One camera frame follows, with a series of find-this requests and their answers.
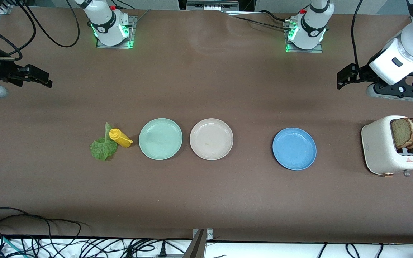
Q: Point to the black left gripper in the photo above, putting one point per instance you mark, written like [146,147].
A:
[363,74]

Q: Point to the green lettuce leaf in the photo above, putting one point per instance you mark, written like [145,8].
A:
[102,149]

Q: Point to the yellow mustard squeeze bottle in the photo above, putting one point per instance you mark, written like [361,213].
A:
[118,137]

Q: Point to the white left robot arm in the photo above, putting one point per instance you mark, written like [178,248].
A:
[312,32]

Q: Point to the blue plate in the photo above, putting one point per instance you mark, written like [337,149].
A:
[294,148]

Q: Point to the light green plate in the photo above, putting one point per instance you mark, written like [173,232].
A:
[160,139]

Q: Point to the beige plate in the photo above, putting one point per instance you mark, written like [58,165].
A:
[211,139]

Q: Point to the cream white toaster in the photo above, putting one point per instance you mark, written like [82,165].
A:
[378,150]

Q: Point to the grey electronics box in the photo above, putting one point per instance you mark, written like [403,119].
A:
[212,4]

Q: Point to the black power plug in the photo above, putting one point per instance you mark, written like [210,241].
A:
[162,252]

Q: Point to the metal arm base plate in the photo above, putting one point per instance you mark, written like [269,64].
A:
[115,46]
[305,51]

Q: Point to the aluminium frame rail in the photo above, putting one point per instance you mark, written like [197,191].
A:
[5,9]

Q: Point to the grey metal camera post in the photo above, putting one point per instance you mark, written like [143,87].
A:
[198,247]

